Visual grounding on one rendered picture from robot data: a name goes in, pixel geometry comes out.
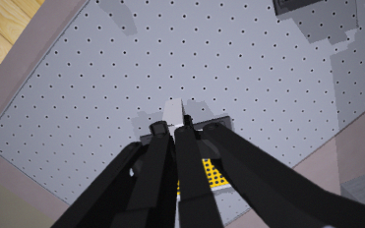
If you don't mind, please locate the yellow pipette tip rack insert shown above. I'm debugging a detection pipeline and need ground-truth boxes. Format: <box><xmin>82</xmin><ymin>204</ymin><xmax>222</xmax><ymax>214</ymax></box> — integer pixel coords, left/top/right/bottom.
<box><xmin>177</xmin><ymin>160</ymin><xmax>228</xmax><ymax>195</ymax></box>

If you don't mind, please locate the black holder plate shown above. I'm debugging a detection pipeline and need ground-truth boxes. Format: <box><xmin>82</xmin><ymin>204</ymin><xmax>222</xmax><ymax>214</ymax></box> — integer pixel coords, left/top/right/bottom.
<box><xmin>273</xmin><ymin>0</ymin><xmax>323</xmax><ymax>16</ymax></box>
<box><xmin>140</xmin><ymin>115</ymin><xmax>232</xmax><ymax>145</ymax></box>

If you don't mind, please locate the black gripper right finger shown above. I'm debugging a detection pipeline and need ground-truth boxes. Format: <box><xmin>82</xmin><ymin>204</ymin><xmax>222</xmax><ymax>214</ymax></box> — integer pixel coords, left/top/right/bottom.
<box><xmin>172</xmin><ymin>97</ymin><xmax>365</xmax><ymax>228</ymax></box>

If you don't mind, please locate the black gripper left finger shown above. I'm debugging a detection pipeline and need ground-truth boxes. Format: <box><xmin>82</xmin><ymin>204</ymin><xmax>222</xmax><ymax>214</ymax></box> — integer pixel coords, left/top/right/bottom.
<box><xmin>50</xmin><ymin>99</ymin><xmax>178</xmax><ymax>228</ymax></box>

